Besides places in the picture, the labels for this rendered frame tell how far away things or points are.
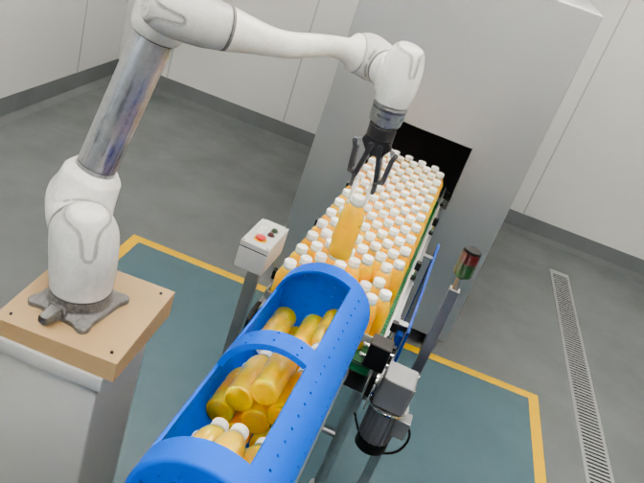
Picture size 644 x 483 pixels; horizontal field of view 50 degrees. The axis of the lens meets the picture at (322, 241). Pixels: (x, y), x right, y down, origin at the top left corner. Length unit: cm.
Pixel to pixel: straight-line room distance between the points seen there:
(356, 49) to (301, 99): 444
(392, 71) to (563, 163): 459
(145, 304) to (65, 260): 28
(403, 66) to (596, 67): 442
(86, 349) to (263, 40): 82
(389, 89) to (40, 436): 125
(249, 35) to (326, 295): 81
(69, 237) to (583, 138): 507
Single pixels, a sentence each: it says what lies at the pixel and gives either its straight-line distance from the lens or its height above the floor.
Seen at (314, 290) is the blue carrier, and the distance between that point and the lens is 202.
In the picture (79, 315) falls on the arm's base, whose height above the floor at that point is 108.
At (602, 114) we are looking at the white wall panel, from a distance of 618.
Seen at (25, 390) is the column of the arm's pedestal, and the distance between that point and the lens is 191.
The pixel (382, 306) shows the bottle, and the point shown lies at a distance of 223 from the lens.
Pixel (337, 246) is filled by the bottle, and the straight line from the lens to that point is 196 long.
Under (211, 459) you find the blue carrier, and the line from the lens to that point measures 130.
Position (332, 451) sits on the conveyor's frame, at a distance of 289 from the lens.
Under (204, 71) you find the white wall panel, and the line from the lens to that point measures 652.
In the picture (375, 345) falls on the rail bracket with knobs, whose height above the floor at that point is 100.
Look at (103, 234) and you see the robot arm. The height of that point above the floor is 131.
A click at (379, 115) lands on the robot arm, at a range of 179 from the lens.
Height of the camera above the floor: 217
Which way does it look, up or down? 27 degrees down
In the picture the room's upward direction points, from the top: 20 degrees clockwise
